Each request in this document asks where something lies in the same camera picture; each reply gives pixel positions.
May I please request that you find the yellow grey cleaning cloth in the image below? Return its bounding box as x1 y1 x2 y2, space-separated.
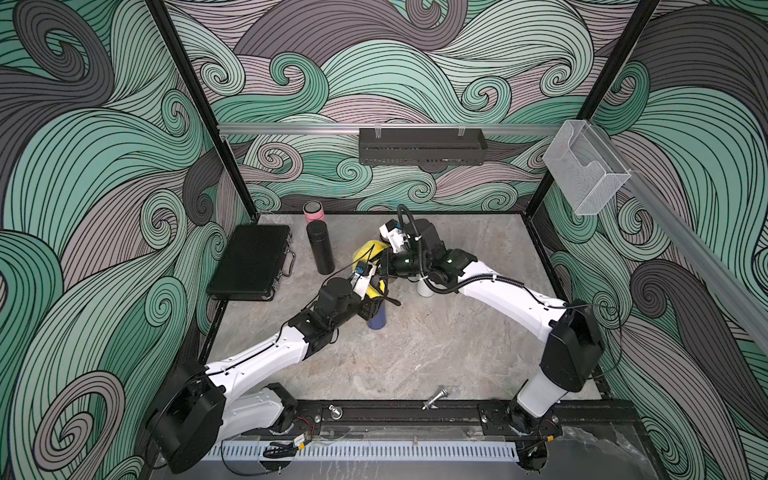
350 240 402 306

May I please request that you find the silver knob on rail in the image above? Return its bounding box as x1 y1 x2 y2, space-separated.
328 405 343 420

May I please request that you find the blue thermos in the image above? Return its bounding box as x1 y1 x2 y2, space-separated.
367 303 387 330

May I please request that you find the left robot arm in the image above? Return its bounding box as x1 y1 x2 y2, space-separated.
143 277 389 474

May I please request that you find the clear acrylic wall holder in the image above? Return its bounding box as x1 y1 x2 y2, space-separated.
543 120 631 216

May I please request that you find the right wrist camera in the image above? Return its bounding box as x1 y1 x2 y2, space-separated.
379 220 412 254

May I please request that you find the black wall shelf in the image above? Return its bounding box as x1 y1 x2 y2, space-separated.
358 127 488 169

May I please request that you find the black thermos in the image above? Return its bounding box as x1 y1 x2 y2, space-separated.
306 220 335 275

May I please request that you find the white thermos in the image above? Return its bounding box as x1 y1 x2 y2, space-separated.
417 279 434 298

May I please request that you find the black hard case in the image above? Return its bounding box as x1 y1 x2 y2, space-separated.
206 224 296 302

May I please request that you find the silver bolt on rail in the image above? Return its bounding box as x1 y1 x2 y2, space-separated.
422 388 449 410

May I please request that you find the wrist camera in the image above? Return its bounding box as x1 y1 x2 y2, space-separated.
351 261 377 300
379 220 412 254

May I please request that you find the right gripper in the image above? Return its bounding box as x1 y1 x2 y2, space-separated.
363 250 431 279

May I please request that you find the pink thermos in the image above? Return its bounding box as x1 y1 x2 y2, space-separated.
303 200 325 223

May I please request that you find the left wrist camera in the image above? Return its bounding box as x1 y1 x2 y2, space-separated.
351 261 377 300

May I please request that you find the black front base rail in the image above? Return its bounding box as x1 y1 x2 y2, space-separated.
295 399 639 426

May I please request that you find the white slotted cable duct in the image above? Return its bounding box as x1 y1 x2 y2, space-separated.
203 440 521 463

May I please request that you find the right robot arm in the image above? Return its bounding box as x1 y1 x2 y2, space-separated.
379 218 605 433

